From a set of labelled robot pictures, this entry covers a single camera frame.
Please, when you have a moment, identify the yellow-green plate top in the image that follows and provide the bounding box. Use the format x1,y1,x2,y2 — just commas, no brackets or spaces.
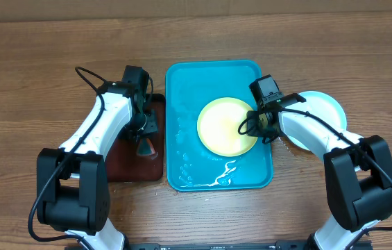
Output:
197,97,257,157

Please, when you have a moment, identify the teal plastic tray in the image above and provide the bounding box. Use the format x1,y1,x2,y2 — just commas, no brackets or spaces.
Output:
165,60,273,192

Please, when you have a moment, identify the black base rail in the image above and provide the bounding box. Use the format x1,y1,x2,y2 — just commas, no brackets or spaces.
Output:
64,239,373,250

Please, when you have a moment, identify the black tray with water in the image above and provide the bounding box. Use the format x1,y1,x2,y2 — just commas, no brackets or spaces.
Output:
105,94,166,182

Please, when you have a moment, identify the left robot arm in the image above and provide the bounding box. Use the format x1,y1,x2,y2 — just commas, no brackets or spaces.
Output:
27,65,164,249

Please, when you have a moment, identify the orange green sponge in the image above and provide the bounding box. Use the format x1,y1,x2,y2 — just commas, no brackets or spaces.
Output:
136,138,155,156

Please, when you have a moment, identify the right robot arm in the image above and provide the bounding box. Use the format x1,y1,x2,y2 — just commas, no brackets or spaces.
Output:
238,91,392,249

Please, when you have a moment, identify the light blue plate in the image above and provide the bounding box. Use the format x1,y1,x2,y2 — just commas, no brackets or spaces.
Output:
285,90,348,151

